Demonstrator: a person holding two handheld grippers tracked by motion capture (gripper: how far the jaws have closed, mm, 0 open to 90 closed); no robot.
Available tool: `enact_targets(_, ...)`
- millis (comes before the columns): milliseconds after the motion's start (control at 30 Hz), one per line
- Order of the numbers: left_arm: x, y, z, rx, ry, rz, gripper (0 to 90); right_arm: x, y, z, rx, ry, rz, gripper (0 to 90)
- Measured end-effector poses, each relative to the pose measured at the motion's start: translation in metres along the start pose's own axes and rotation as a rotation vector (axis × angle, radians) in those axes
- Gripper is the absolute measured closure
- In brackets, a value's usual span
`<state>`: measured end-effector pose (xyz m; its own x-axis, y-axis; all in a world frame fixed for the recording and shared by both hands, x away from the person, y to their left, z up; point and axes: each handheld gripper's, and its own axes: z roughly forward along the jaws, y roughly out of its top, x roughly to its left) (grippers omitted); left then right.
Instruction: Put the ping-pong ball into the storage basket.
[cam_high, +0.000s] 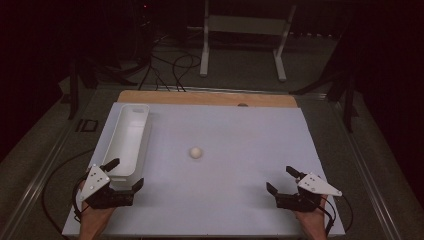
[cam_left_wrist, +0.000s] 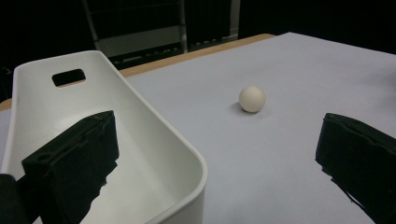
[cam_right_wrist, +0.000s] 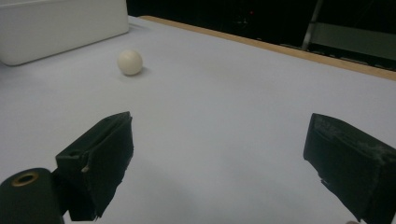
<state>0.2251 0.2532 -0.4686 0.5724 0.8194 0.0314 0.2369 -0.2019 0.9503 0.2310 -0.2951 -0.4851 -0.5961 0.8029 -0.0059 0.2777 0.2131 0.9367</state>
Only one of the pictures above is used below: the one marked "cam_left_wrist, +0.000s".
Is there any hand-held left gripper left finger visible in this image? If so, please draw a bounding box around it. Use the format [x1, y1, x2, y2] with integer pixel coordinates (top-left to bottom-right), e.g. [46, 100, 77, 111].
[21, 110, 120, 224]

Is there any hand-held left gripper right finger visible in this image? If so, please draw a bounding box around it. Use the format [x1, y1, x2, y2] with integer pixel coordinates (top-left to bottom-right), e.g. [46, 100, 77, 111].
[315, 112, 396, 224]

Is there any white plastic bin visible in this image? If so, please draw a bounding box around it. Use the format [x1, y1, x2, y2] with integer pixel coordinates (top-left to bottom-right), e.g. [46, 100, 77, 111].
[0, 49, 209, 224]

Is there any white ball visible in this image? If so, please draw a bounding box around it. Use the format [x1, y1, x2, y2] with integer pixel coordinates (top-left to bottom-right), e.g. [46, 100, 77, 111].
[238, 85, 267, 114]

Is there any metal stand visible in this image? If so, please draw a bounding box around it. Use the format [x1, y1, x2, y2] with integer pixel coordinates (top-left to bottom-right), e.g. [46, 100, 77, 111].
[81, 0, 242, 70]

